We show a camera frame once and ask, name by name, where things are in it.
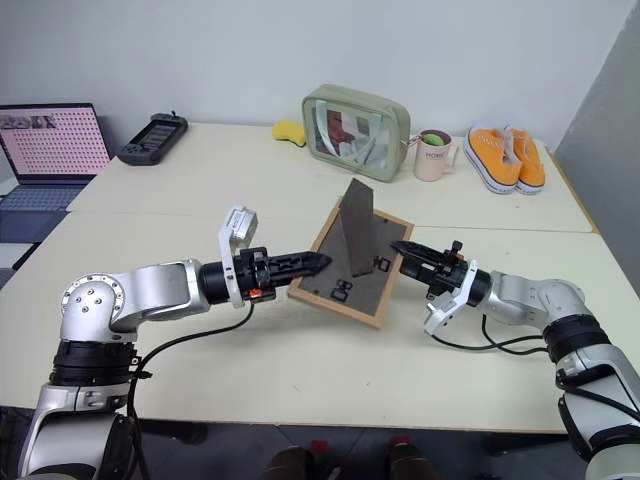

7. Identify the wooden picture frame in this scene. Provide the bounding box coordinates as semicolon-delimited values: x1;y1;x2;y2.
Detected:
287;177;416;330

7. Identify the red item inside pouch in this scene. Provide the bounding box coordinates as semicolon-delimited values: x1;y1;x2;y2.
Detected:
327;112;354;147

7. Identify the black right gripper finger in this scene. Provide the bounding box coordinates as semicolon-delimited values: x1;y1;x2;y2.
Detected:
398;259;437;284
389;240;444;266

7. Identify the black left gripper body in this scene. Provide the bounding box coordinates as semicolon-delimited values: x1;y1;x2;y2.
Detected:
234;246;277;303

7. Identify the pink mug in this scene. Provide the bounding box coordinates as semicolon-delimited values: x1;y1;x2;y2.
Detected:
410;129;460;182

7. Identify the open laptop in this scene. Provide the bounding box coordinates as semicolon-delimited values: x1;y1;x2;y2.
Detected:
0;103;114;271

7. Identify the orange canvas shoe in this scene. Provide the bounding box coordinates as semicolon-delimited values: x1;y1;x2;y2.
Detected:
463;125;521;195
504;127;547;196

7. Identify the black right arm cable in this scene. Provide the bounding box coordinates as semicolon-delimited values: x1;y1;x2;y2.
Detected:
430;312;640;421

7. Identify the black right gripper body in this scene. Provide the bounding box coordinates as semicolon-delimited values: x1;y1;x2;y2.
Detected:
424;239;470;299

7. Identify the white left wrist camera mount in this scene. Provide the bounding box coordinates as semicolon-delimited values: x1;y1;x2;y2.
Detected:
217;205;261;307

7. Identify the dark rounded shape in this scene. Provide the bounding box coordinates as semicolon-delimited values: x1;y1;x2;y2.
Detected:
388;442;442;480
263;445;317;480

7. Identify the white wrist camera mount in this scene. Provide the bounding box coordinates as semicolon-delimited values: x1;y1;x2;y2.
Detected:
217;205;261;307
423;258;480;336

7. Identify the black handheld controller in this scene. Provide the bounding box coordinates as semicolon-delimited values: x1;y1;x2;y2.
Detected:
117;112;190;167

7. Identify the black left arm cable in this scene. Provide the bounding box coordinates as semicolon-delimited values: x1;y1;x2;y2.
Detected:
124;299;257;480

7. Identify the yellow sponge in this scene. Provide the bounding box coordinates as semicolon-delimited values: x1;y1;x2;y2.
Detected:
272;119;308;148

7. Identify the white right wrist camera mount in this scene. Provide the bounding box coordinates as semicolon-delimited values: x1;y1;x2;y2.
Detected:
423;258;480;336

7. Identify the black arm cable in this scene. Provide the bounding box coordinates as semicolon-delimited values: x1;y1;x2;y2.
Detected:
124;299;257;480
430;312;640;421

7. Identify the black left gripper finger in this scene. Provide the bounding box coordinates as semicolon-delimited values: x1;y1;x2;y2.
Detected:
267;251;335;272
272;267;322;290

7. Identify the green transparent toiletry pouch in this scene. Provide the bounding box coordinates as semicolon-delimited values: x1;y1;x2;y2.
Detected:
301;83;412;184

